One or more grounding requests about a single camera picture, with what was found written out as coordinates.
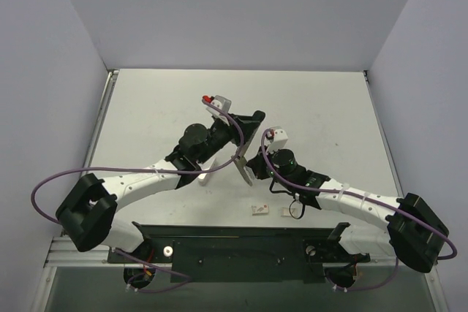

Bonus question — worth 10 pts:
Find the small metal stapler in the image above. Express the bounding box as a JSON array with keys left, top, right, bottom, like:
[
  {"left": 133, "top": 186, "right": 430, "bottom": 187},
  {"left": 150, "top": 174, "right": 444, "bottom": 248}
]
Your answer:
[{"left": 234, "top": 156, "right": 254, "bottom": 186}]

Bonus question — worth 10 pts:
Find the white stapler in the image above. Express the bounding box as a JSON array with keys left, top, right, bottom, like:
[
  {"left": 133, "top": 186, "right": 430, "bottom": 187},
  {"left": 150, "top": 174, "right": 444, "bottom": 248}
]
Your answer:
[{"left": 197, "top": 156, "right": 217, "bottom": 186}]

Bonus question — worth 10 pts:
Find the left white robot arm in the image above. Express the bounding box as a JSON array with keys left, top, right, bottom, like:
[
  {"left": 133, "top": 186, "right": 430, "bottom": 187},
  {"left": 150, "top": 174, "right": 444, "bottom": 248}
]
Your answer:
[{"left": 56, "top": 110, "right": 265, "bottom": 262}]

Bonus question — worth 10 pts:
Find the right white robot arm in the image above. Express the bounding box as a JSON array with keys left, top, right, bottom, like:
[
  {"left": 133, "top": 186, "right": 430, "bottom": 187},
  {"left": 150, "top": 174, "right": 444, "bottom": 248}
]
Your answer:
[{"left": 246, "top": 149, "right": 449, "bottom": 273}]

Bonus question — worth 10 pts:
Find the staple box with red label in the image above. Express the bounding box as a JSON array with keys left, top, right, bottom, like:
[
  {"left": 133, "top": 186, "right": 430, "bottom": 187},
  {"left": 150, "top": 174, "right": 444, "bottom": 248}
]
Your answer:
[{"left": 251, "top": 204, "right": 269, "bottom": 216}]

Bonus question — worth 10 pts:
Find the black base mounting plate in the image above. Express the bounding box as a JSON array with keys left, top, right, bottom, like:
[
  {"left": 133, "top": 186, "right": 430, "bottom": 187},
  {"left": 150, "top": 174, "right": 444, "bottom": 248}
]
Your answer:
[{"left": 106, "top": 222, "right": 372, "bottom": 285}]

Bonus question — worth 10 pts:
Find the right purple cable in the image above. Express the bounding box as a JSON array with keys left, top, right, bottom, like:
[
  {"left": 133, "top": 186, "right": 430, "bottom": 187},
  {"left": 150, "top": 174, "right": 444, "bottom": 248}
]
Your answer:
[{"left": 260, "top": 128, "right": 458, "bottom": 260}]

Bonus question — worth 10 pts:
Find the purple cable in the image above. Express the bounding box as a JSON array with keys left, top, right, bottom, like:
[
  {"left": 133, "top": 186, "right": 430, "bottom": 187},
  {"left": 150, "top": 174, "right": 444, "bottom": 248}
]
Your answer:
[
  {"left": 31, "top": 103, "right": 245, "bottom": 224},
  {"left": 260, "top": 128, "right": 458, "bottom": 260}
]

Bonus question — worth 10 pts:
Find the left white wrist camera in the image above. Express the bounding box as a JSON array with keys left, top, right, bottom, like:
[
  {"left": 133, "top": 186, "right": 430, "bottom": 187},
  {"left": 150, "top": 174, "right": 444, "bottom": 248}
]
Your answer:
[{"left": 202, "top": 95, "right": 232, "bottom": 124}]

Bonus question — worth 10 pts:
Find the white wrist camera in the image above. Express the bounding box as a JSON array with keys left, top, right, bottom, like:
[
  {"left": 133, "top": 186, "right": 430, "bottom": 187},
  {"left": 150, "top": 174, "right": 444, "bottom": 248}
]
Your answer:
[
  {"left": 265, "top": 126, "right": 288, "bottom": 153},
  {"left": 202, "top": 95, "right": 232, "bottom": 124}
]

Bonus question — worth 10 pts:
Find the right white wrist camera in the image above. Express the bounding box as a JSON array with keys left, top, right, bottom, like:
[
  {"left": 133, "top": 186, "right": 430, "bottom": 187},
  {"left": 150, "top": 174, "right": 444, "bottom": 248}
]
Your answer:
[{"left": 265, "top": 126, "right": 288, "bottom": 153}]

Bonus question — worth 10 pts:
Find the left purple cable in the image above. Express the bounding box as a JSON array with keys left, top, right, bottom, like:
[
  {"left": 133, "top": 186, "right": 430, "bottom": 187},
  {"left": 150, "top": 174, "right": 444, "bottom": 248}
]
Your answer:
[{"left": 31, "top": 103, "right": 245, "bottom": 224}]

